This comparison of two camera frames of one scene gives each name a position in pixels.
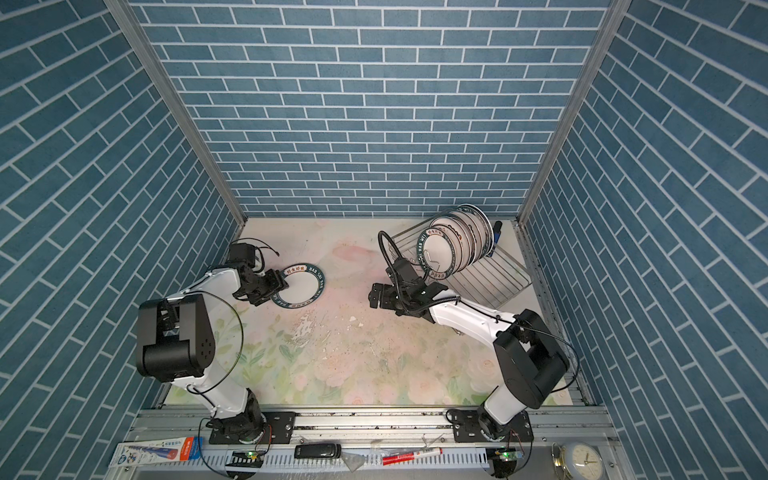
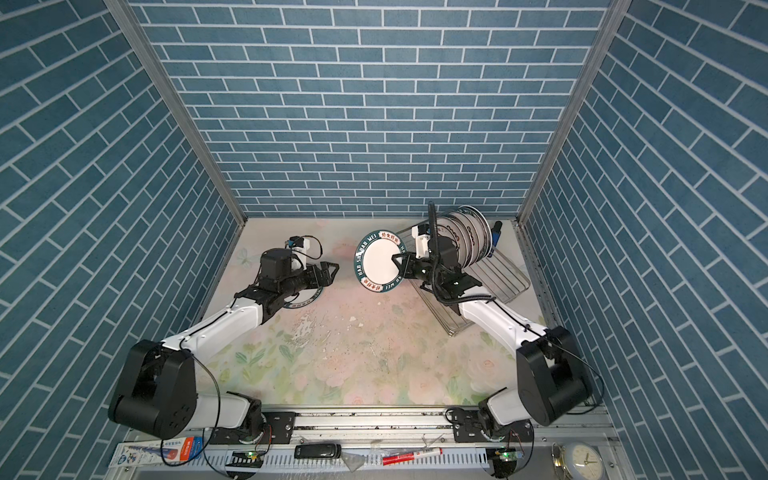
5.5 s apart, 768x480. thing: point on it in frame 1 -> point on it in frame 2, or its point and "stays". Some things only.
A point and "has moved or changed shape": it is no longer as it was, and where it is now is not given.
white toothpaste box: (155, 451) stays
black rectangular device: (317, 451) stays
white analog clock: (585, 461) stays
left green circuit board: (249, 459) stays
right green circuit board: (509, 454) stays
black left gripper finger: (263, 299) -> (291, 296)
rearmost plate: (478, 245) -> (487, 229)
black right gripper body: (384, 296) -> (411, 264)
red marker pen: (407, 457) stays
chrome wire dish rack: (494, 279) stays
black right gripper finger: (374, 294) -> (403, 262)
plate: (436, 252) has moved or changed shape
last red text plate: (486, 229) stays
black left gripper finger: (282, 284) -> (324, 274)
